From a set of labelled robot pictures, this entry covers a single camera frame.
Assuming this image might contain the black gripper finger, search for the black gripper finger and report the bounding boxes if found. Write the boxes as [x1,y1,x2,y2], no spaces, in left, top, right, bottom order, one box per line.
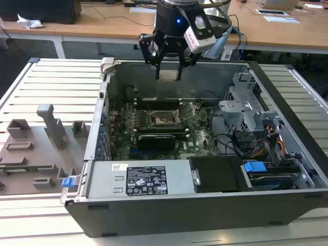
[139,32,168,79]
[176,51,200,80]

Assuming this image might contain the silver CPU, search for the silver CPU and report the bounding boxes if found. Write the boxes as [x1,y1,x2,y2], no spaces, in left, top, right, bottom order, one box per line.
[158,68,179,83]

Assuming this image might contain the metal socket cover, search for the metal socket cover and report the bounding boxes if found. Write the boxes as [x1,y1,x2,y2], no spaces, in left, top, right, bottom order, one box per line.
[174,101,199,123]

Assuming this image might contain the CPU socket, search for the CPU socket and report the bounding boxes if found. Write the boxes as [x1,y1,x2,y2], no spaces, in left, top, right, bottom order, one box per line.
[149,109,186,129]

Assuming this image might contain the blue expansion slot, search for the blue expansion slot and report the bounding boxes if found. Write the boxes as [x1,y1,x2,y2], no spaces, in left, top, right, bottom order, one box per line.
[130,150,154,159]

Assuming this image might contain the pale blue teach pendant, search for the pale blue teach pendant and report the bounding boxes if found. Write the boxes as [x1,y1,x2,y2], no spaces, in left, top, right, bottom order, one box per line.
[202,27,233,60]

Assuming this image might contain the wooden desk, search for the wooden desk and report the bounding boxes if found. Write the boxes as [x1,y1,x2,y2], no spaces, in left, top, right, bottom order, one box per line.
[0,0,328,59]

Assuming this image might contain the grey metal drive cage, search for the grey metal drive cage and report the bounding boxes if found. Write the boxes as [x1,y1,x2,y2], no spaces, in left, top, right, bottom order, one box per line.
[217,71,284,144]

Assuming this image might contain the green motherboard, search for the green motherboard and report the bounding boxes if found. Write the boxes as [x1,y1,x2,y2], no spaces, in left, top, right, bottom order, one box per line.
[107,100,221,161]

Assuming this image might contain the black graphics card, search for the black graphics card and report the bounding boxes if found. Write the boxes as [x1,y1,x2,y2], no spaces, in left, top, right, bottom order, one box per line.
[137,134,177,153]

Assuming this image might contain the silver laptop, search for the silver laptop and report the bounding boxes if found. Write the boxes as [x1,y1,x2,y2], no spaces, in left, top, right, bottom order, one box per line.
[256,0,302,11]

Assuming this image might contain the black plastic drive shroud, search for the black plastic drive shroud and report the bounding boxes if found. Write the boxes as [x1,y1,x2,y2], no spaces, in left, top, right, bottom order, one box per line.
[189,156,254,193]

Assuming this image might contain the black box device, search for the black box device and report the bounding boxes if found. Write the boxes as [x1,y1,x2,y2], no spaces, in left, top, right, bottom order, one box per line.
[0,0,82,25]

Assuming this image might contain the crumpled white paper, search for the crumpled white paper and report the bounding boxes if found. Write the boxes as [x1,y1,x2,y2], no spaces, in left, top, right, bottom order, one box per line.
[16,13,44,30]

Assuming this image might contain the hard disk in blue carrier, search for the hard disk in blue carrier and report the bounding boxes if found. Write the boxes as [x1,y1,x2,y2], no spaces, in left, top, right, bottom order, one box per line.
[243,160,302,192]

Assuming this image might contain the silver power supply unit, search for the silver power supply unit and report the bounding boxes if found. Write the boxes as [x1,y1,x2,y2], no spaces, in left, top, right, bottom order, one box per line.
[86,160,197,199]

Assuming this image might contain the blue case latch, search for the blue case latch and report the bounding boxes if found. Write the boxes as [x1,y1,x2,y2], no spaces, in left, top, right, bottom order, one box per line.
[62,176,78,191]

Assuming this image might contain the grey parts rack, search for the grey parts rack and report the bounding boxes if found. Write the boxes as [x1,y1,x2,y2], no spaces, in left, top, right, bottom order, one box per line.
[0,104,89,197]

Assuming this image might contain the black PC case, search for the black PC case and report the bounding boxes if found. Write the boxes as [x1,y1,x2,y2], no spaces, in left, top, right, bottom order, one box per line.
[60,57,328,238]

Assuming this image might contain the green RAM stick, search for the green RAM stick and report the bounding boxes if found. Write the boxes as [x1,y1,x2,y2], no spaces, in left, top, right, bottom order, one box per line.
[0,165,53,172]

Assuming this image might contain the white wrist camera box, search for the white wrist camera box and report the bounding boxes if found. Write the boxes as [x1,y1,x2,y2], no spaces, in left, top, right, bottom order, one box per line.
[183,14,219,55]

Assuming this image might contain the yellow red power wires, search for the yellow red power wires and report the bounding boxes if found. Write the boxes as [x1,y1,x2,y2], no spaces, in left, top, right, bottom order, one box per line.
[274,137,287,157]

